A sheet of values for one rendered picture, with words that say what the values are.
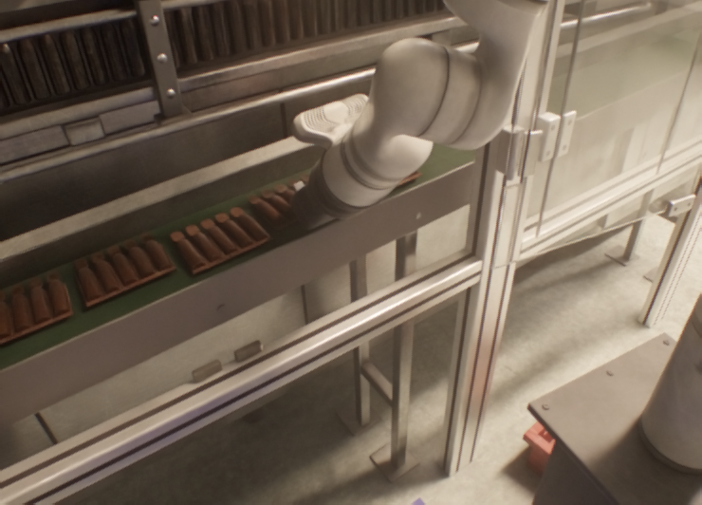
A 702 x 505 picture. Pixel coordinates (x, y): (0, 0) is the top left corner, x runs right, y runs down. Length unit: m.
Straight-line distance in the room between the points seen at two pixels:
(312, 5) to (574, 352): 1.13
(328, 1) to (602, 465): 0.64
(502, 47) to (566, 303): 1.34
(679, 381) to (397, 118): 0.39
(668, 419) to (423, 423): 0.76
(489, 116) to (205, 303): 0.39
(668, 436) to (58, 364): 0.64
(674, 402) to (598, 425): 0.10
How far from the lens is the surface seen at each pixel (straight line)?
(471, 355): 0.94
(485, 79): 0.40
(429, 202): 0.77
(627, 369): 0.76
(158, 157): 0.82
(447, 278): 0.76
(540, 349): 1.52
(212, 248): 0.66
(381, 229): 0.73
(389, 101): 0.38
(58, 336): 0.65
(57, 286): 0.69
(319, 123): 0.54
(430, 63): 0.38
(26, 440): 1.07
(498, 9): 0.37
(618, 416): 0.71
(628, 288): 1.80
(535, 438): 1.19
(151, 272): 0.66
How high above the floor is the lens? 1.08
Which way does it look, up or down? 36 degrees down
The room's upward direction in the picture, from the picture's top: 2 degrees counter-clockwise
